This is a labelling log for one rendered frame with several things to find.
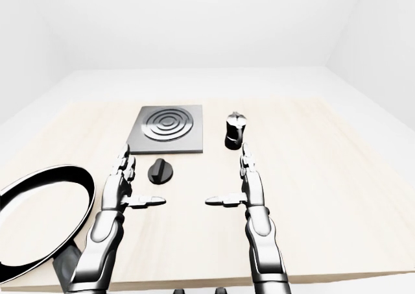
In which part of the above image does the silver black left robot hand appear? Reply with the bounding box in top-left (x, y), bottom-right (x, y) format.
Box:
top-left (101, 143), bottom-right (167, 213)

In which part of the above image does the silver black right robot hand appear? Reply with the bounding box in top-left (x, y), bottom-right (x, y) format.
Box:
top-left (205, 142), bottom-right (267, 210)

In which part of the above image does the round black stove knob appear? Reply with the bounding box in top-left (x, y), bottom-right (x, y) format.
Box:
top-left (147, 158), bottom-right (174, 185)

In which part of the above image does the flat dark stove plate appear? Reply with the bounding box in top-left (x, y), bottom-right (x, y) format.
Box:
top-left (125, 104), bottom-right (204, 155)

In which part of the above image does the black silver moka pot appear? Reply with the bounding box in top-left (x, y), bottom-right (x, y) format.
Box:
top-left (224, 111), bottom-right (247, 151)

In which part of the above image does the black frying pan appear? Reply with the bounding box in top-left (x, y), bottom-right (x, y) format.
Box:
top-left (0, 165), bottom-right (97, 284)

